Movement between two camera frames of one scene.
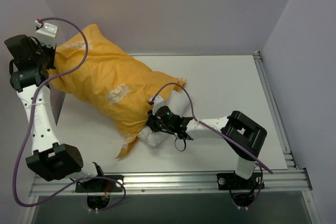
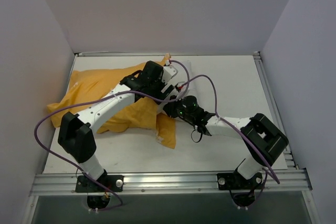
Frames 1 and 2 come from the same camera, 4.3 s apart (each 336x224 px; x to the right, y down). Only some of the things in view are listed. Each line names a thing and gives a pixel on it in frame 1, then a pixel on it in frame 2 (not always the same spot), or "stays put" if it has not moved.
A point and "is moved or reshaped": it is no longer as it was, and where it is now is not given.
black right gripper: [151, 121] → [169, 108]
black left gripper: [49, 57] → [170, 91]
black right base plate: [231, 181] stays put
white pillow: [179, 103] → [186, 85]
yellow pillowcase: [109, 84] is moved or reshaped
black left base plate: [100, 185] stays put
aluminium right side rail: [266, 86] stays put
